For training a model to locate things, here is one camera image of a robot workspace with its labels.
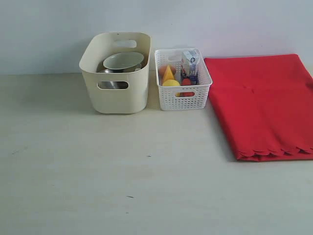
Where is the cream plastic bin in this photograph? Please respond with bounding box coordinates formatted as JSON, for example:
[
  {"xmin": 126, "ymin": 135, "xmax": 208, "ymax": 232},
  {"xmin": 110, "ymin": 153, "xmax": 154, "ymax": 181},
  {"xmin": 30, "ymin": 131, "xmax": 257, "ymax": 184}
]
[{"xmin": 79, "ymin": 32, "xmax": 151, "ymax": 114}]

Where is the yellow lemon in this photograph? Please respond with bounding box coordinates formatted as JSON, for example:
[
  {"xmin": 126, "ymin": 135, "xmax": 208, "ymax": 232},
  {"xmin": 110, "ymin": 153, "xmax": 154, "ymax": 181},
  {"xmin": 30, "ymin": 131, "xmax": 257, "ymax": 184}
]
[{"xmin": 162, "ymin": 79, "xmax": 180, "ymax": 92}]

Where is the white perforated plastic basket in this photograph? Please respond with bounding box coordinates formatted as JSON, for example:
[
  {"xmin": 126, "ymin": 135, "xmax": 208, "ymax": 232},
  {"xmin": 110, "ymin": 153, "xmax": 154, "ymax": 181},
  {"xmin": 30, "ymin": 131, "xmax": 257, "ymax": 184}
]
[{"xmin": 155, "ymin": 48, "xmax": 212, "ymax": 111}]

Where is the red table cloth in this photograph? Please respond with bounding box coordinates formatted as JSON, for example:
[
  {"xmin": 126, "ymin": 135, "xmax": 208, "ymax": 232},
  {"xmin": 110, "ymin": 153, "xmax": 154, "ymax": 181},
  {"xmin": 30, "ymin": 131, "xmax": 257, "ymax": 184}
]
[{"xmin": 204, "ymin": 54, "xmax": 313, "ymax": 162}]

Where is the brown egg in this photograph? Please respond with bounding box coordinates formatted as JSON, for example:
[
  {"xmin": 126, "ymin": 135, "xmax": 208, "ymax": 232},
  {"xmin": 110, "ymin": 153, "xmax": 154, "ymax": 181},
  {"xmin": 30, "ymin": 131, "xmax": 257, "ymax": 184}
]
[{"xmin": 158, "ymin": 65, "xmax": 176, "ymax": 76}]

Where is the pale green ceramic bowl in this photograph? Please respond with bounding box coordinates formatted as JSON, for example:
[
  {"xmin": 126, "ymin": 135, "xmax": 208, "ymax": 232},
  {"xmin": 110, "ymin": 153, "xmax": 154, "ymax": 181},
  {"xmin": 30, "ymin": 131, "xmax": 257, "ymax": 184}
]
[{"xmin": 103, "ymin": 51, "xmax": 144, "ymax": 73}]

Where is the orange carrot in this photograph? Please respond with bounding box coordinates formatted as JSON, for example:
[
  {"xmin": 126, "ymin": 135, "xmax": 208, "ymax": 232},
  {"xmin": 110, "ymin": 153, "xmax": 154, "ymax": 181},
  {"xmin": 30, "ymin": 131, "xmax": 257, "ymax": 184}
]
[{"xmin": 181, "ymin": 78, "xmax": 192, "ymax": 86}]

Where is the stainless steel cup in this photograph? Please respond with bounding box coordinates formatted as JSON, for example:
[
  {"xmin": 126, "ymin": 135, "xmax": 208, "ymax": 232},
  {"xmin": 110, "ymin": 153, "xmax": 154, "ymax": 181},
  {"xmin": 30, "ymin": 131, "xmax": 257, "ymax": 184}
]
[{"xmin": 97, "ymin": 69, "xmax": 129, "ymax": 90}]

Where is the yellow cheese wedge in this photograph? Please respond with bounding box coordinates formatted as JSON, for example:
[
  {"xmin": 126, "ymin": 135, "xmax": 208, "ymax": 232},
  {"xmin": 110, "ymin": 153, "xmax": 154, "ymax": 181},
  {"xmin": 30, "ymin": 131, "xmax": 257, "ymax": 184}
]
[{"xmin": 162, "ymin": 66, "xmax": 175, "ymax": 83}]

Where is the small milk carton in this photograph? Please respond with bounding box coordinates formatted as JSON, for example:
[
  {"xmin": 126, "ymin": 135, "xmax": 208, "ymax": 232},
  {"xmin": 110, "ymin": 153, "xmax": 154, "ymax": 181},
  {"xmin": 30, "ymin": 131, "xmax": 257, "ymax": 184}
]
[{"xmin": 180, "ymin": 49, "xmax": 200, "ymax": 85}]

